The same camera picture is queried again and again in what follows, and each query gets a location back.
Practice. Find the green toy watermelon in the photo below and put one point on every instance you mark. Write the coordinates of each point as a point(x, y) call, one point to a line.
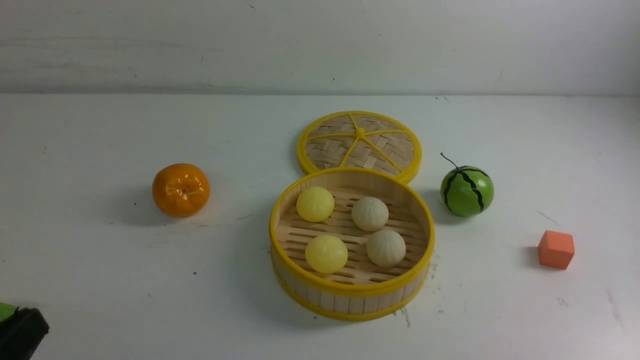
point(466, 190)

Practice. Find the orange toy tangerine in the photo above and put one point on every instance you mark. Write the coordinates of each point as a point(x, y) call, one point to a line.
point(180, 190)

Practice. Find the orange foam cube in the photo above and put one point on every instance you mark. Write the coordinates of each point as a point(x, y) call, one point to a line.
point(556, 250)

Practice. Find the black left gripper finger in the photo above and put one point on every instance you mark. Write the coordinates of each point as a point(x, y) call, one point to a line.
point(21, 333)

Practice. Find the white bun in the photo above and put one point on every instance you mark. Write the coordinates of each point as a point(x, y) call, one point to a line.
point(386, 248)
point(370, 214)

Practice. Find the yellow bun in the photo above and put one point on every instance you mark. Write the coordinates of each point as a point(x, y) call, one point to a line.
point(326, 254)
point(315, 204)

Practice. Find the bamboo steamer tray yellow rim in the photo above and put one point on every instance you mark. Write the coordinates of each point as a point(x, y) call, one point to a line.
point(361, 290)

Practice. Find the woven bamboo steamer lid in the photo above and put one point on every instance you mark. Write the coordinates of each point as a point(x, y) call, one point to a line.
point(360, 139)

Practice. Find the green foam cube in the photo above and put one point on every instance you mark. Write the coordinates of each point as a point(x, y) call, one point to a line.
point(7, 310)

